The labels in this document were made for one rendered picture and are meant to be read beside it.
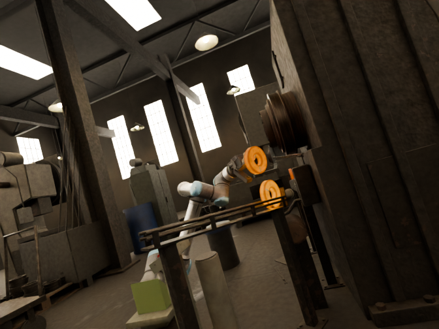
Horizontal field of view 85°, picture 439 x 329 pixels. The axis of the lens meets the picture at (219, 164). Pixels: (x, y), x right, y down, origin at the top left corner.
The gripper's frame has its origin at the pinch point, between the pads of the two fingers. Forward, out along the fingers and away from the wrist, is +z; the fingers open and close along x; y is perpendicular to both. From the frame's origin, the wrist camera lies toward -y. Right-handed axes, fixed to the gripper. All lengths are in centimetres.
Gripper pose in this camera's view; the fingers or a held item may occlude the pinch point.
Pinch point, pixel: (254, 156)
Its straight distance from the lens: 133.1
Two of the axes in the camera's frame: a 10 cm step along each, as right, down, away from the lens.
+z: 5.2, -5.0, -6.9
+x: 7.2, -1.7, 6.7
